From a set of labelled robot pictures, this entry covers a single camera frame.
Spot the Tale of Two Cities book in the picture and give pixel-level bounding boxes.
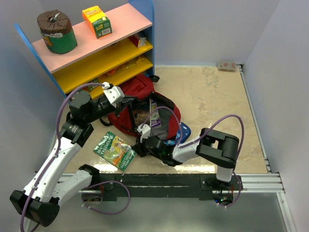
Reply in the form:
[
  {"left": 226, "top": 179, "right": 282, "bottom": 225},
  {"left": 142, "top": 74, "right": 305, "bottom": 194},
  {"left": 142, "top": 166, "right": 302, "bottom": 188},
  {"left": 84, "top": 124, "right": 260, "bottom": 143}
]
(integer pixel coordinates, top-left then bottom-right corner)
[{"left": 132, "top": 99, "right": 150, "bottom": 127}]

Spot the red backpack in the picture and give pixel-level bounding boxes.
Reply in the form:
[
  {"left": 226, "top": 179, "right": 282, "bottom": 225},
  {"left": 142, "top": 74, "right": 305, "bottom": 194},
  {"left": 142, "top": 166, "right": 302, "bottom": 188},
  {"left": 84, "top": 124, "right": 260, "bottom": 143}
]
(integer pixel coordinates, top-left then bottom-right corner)
[{"left": 100, "top": 74, "right": 181, "bottom": 140}]

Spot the purple Treehouse book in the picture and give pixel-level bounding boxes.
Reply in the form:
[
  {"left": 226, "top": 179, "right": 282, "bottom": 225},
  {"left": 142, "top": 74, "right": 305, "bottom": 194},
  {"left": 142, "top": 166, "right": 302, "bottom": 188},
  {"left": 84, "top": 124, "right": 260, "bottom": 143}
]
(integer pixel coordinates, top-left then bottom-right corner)
[{"left": 150, "top": 99, "right": 161, "bottom": 129}]

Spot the green Treehouse book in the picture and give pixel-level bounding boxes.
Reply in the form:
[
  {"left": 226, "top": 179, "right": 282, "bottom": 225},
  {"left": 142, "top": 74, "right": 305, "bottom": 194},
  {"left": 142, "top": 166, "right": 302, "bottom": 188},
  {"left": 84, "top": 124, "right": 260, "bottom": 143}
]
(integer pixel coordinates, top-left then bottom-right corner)
[{"left": 93, "top": 131, "right": 137, "bottom": 172}]

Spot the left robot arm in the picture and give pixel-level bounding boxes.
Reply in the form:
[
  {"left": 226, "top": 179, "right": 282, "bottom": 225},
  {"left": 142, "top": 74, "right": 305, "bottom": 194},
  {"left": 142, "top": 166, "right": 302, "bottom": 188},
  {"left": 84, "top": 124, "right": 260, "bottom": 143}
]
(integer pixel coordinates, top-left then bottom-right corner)
[{"left": 10, "top": 87, "right": 134, "bottom": 231}]

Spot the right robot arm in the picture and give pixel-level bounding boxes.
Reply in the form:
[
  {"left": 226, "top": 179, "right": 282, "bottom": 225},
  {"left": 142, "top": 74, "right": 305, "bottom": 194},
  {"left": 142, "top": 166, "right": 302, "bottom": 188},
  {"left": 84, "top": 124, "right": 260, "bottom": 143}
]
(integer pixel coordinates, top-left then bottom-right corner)
[{"left": 132, "top": 128, "right": 244, "bottom": 190}]

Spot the green sponge box upper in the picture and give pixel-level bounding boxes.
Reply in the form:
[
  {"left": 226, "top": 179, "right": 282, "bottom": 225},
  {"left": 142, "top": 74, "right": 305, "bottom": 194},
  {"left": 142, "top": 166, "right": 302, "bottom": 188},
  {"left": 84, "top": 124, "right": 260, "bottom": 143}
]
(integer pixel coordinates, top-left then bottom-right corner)
[{"left": 87, "top": 78, "right": 99, "bottom": 92}]

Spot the blue dinosaur pencil case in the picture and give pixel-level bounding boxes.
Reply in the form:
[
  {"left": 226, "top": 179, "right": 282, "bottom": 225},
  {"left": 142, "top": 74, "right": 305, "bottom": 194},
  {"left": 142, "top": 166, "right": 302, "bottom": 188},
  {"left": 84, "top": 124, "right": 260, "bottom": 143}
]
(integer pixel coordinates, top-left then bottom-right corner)
[{"left": 164, "top": 122, "right": 191, "bottom": 145}]

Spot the colourful shelf unit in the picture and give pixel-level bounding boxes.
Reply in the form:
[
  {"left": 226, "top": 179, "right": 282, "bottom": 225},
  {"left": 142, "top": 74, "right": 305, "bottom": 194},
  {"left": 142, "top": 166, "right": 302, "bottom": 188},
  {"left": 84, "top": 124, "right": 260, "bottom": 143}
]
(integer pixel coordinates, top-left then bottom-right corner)
[{"left": 15, "top": 0, "right": 155, "bottom": 96}]

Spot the red white box on shelf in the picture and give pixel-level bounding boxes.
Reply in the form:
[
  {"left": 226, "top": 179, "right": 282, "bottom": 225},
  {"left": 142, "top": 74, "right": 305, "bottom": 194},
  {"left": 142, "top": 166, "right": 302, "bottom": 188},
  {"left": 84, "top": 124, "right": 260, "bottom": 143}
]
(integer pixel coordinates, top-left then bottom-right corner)
[{"left": 129, "top": 33, "right": 146, "bottom": 48}]

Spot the orange green sponge box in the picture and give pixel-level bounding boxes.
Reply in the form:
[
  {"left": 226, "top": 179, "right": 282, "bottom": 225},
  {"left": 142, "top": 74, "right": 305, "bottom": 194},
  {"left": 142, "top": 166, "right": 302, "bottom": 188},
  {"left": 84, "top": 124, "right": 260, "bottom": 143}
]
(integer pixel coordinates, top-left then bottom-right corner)
[{"left": 82, "top": 5, "right": 112, "bottom": 39}]

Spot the green brown wrapped roll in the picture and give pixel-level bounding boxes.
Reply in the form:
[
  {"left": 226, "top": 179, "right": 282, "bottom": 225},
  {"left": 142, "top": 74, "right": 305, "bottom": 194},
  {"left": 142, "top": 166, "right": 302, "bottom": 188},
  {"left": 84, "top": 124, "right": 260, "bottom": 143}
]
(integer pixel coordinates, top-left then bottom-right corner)
[{"left": 37, "top": 10, "right": 77, "bottom": 54}]

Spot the small pink card box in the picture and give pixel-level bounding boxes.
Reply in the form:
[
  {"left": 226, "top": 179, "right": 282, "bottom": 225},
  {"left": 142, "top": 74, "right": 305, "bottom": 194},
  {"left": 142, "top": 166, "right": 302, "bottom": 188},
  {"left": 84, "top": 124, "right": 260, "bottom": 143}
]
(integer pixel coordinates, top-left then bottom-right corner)
[{"left": 217, "top": 60, "right": 236, "bottom": 73}]

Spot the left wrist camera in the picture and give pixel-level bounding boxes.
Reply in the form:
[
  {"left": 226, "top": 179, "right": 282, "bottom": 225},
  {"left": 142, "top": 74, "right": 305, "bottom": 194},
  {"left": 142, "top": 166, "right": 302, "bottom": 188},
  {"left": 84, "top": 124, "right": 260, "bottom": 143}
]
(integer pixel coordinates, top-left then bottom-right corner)
[{"left": 103, "top": 86, "right": 125, "bottom": 107}]

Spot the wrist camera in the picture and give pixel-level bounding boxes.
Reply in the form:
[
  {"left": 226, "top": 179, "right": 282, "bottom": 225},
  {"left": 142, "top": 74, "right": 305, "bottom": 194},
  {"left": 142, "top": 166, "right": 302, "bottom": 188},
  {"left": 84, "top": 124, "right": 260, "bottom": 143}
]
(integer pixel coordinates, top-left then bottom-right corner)
[
  {"left": 137, "top": 124, "right": 151, "bottom": 143},
  {"left": 103, "top": 86, "right": 125, "bottom": 107}
]

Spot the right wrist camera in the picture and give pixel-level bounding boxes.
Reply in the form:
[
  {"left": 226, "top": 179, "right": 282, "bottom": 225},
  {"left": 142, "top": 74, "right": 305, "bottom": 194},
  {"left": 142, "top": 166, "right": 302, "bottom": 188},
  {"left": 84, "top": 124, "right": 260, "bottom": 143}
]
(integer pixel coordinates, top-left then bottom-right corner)
[{"left": 137, "top": 124, "right": 151, "bottom": 143}]

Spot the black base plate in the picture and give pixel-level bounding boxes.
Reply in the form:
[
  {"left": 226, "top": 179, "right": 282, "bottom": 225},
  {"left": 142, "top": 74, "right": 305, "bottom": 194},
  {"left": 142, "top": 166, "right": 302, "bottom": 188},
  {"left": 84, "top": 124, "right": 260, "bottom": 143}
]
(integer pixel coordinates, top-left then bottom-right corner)
[{"left": 82, "top": 174, "right": 243, "bottom": 201}]

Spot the aluminium rail frame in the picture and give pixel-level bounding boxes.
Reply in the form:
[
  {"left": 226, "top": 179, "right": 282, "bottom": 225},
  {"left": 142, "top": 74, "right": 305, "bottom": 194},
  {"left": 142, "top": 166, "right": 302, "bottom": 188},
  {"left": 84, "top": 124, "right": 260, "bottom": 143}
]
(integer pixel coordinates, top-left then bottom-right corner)
[{"left": 18, "top": 64, "right": 296, "bottom": 232}]

